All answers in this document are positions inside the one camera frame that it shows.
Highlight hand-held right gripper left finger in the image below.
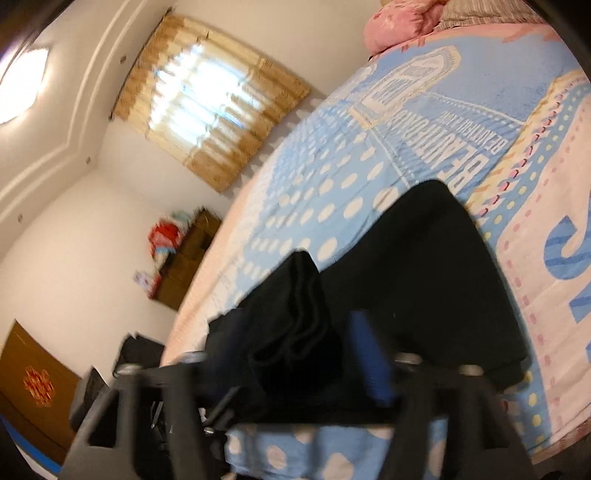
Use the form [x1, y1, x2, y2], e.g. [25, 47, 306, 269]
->
[60, 309, 245, 480]

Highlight striped pillow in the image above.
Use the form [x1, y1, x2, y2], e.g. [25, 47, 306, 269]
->
[436, 0, 539, 34]

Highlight black chair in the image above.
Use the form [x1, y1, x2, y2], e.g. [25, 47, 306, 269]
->
[117, 335, 165, 370]

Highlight brown wooden dresser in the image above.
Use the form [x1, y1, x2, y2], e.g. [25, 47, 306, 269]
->
[151, 208, 223, 311]

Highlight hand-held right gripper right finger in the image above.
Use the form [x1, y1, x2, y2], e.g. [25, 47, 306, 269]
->
[348, 311, 539, 480]

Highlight brown wooden door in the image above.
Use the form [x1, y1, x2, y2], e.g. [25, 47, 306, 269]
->
[0, 318, 85, 467]

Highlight beige patterned curtain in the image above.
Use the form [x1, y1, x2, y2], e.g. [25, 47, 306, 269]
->
[112, 13, 313, 193]

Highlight blue pink printed bedsheet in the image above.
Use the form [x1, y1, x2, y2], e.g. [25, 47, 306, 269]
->
[164, 18, 591, 480]

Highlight round ceiling light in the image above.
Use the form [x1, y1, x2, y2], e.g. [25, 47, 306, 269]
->
[0, 45, 50, 124]

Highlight black pants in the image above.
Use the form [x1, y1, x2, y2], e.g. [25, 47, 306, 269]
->
[203, 180, 532, 423]

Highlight pink floral pillow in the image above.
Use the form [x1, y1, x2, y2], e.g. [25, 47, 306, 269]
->
[364, 0, 450, 55]

